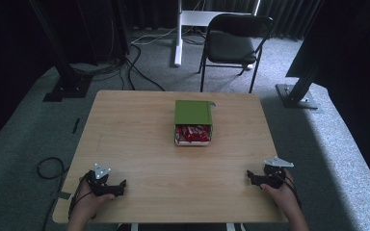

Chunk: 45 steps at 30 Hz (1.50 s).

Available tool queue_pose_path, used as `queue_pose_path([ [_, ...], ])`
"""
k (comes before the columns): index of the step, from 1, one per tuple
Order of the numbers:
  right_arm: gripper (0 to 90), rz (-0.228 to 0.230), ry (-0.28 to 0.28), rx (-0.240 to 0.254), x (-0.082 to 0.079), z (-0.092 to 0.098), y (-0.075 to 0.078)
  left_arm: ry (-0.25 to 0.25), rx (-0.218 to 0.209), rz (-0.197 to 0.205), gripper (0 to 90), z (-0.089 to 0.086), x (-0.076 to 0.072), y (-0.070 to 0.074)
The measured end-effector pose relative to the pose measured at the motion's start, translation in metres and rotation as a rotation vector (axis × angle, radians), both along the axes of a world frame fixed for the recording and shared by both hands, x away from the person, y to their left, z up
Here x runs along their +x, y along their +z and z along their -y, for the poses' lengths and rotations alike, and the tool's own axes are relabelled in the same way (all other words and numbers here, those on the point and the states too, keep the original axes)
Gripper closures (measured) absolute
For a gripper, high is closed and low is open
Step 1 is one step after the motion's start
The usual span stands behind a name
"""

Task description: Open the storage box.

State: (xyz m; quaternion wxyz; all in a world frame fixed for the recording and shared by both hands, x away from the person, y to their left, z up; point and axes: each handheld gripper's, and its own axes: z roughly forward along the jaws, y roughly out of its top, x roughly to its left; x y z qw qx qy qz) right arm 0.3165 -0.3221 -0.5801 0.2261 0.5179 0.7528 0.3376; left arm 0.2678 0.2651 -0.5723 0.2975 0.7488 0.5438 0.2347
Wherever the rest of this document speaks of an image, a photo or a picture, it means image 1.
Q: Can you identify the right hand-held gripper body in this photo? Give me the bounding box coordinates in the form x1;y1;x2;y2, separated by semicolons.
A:
252;155;295;190

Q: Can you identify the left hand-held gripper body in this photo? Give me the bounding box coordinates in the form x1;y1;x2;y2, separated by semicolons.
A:
86;163;120;197

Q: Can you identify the white drawer tray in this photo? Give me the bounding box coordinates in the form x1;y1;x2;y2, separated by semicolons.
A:
173;123;213;147

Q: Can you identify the green box sleeve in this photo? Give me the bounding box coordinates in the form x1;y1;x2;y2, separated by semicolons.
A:
173;99;217;126

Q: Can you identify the person's right hand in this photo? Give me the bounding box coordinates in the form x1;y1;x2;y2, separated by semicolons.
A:
259;168;300;215

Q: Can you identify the person's left hand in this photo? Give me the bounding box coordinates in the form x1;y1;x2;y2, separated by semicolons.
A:
73;182;117;219

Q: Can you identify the black tape strip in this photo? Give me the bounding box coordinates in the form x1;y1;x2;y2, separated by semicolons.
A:
71;117;82;135

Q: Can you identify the pile of red snack packets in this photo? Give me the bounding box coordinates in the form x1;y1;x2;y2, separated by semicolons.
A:
175;124;211;143

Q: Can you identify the black metal stand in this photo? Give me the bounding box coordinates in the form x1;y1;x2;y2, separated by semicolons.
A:
275;64;320;111
28;0;93;103

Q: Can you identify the black folding chair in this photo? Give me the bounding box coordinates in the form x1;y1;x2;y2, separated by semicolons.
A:
198;13;275;94

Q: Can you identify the dark curtain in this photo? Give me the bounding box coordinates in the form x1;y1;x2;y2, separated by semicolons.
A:
121;0;326;41
0;0;129;155
284;0;370;195

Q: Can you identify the right hand-held gripper cable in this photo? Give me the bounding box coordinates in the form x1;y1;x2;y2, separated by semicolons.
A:
277;170;304;210

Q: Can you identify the hand-held gripper cable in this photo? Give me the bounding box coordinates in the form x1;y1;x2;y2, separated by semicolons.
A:
277;170;304;210
67;174;93;222

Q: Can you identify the left hand-held gripper cable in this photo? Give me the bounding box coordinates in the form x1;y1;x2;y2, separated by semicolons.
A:
67;174;93;222

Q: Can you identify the looped black cable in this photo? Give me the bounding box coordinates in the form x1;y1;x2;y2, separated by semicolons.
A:
36;156;70;231

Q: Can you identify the black floor cable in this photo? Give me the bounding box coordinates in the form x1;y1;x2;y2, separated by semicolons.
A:
125;42;167;92

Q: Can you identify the bundle of dark cables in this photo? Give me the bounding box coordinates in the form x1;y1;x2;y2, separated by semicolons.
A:
69;59;124;82

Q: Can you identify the white desk frame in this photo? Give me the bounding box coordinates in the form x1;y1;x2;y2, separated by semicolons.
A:
172;0;262;68

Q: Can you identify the white floor cable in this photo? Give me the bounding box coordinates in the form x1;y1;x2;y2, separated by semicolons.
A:
130;26;178;46

